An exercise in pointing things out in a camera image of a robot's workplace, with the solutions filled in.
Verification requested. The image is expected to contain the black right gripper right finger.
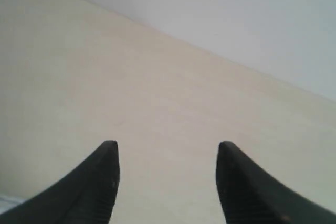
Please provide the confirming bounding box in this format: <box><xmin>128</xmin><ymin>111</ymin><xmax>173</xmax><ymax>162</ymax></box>
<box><xmin>216</xmin><ymin>141</ymin><xmax>335</xmax><ymax>224</ymax></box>

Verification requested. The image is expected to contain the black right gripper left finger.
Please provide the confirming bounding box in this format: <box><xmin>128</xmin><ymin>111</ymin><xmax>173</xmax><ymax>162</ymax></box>
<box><xmin>1</xmin><ymin>141</ymin><xmax>120</xmax><ymax>223</ymax></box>

